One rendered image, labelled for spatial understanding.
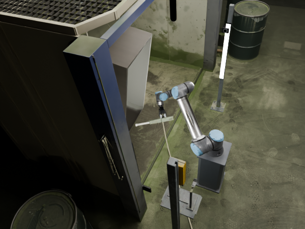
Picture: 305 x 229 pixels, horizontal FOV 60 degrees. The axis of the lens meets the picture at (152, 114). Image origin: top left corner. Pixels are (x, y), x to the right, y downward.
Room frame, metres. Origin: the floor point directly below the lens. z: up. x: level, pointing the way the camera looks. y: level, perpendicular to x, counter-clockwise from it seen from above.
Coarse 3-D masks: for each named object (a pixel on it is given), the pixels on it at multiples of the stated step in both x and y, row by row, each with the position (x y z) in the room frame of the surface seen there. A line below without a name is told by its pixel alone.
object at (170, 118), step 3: (162, 117) 2.29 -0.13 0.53; (165, 117) 2.25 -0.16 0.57; (168, 117) 2.22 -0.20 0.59; (171, 117) 2.22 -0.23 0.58; (150, 120) 2.21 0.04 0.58; (153, 120) 2.21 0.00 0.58; (156, 120) 2.20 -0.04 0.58; (159, 120) 2.20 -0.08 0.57; (162, 120) 2.20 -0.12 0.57; (165, 120) 2.20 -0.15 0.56; (168, 120) 2.20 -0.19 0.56; (141, 123) 2.20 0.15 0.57; (144, 123) 2.20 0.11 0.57; (147, 123) 2.19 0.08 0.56; (150, 123) 2.19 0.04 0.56; (153, 123) 2.19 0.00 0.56
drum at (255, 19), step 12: (252, 0) 4.39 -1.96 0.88; (240, 24) 3.97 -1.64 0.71; (252, 24) 3.87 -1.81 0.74; (264, 24) 3.93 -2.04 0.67; (240, 36) 3.94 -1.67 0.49; (252, 36) 3.87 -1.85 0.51; (228, 48) 4.22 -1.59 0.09; (240, 48) 3.92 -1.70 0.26; (252, 48) 3.87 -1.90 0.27; (240, 60) 3.89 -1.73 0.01
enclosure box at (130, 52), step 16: (128, 32) 2.47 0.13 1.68; (144, 32) 2.48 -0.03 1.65; (112, 48) 2.21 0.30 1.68; (128, 48) 2.21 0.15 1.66; (144, 48) 2.52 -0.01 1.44; (128, 64) 1.99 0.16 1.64; (144, 64) 2.53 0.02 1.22; (128, 80) 2.65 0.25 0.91; (144, 80) 2.54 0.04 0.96; (128, 96) 2.67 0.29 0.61; (144, 96) 2.54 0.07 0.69; (128, 112) 2.49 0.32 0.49; (128, 128) 2.23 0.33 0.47
